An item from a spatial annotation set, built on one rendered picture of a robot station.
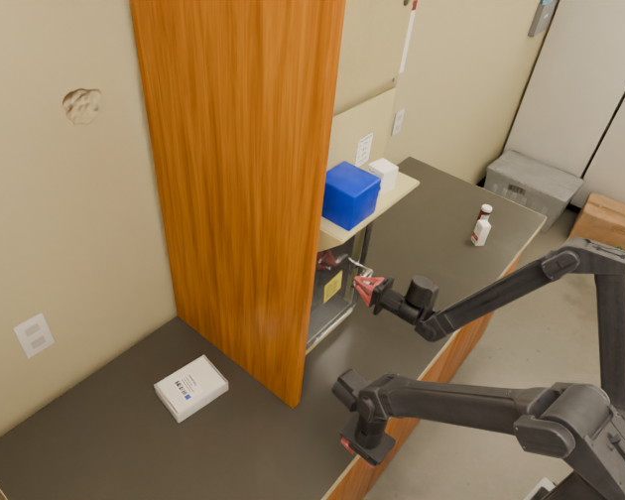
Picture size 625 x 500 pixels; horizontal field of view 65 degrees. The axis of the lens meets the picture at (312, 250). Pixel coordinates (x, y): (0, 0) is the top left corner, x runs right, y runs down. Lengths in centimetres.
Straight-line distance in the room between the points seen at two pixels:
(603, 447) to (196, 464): 94
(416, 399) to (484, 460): 174
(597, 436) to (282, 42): 69
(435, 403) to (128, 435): 85
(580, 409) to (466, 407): 17
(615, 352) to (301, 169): 73
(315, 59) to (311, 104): 7
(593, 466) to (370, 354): 95
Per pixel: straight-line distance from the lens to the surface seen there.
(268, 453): 135
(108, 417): 146
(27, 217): 120
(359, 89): 106
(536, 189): 383
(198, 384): 142
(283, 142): 89
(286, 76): 84
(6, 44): 107
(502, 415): 76
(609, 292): 113
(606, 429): 72
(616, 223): 390
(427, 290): 127
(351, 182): 103
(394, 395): 91
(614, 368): 120
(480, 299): 121
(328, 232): 103
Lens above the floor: 215
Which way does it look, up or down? 41 degrees down
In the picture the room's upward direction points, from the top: 6 degrees clockwise
